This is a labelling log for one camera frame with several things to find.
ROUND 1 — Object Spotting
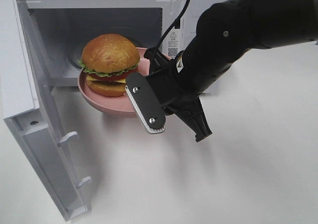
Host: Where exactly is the white microwave oven body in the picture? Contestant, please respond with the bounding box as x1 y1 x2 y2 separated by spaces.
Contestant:
4 0 237 95

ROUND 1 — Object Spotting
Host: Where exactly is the white microwave door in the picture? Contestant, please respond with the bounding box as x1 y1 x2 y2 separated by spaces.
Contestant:
0 0 91 221

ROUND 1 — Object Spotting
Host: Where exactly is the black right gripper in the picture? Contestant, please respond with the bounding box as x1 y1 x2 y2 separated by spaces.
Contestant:
144 47 212 142

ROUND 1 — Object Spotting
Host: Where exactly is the pink round plate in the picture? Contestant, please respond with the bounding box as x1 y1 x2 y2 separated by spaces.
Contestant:
78 47 150 117

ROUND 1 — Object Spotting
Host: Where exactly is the burger with lettuce and cheese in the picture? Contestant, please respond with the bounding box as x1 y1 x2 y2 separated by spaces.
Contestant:
79 33 140 97

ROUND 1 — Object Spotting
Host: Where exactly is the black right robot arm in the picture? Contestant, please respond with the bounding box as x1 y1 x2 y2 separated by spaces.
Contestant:
145 0 318 141

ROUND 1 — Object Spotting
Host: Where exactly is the black camera cable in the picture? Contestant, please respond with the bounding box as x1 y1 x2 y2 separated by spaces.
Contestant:
155 0 196 52

